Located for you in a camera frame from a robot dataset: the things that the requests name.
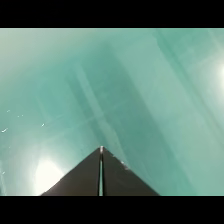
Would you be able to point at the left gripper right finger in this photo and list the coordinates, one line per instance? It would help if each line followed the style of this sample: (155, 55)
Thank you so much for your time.
(125, 181)

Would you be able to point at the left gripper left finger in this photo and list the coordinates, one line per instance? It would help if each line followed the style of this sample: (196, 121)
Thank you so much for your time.
(81, 180)

